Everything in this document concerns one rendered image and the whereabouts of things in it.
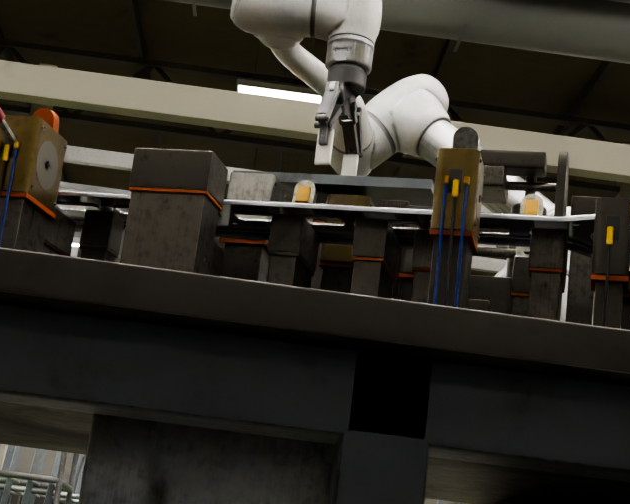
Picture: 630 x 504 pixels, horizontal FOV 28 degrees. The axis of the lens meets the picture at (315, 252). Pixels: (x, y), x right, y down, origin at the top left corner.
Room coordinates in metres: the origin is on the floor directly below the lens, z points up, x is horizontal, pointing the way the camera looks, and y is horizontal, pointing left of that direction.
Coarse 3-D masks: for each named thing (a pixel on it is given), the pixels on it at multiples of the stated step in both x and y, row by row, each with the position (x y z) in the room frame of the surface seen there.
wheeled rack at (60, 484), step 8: (64, 456) 8.77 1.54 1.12; (64, 464) 8.77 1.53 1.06; (72, 464) 9.70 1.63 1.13; (0, 472) 8.74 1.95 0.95; (8, 472) 8.74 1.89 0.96; (16, 472) 8.75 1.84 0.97; (72, 472) 9.69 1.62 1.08; (0, 480) 9.65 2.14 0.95; (16, 480) 9.42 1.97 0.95; (32, 480) 9.12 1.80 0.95; (40, 480) 8.76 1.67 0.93; (48, 480) 8.76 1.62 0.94; (56, 480) 8.76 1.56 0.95; (72, 480) 9.69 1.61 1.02; (56, 488) 8.77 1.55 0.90; (64, 488) 9.69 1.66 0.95; (72, 488) 9.64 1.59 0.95; (56, 496) 8.77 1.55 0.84
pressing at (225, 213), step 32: (64, 192) 1.87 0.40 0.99; (96, 192) 1.86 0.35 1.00; (224, 224) 1.97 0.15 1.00; (256, 224) 1.94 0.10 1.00; (320, 224) 1.89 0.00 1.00; (352, 224) 1.87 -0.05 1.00; (416, 224) 1.82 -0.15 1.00; (480, 224) 1.79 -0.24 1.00; (512, 224) 1.77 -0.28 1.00; (544, 224) 1.75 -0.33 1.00
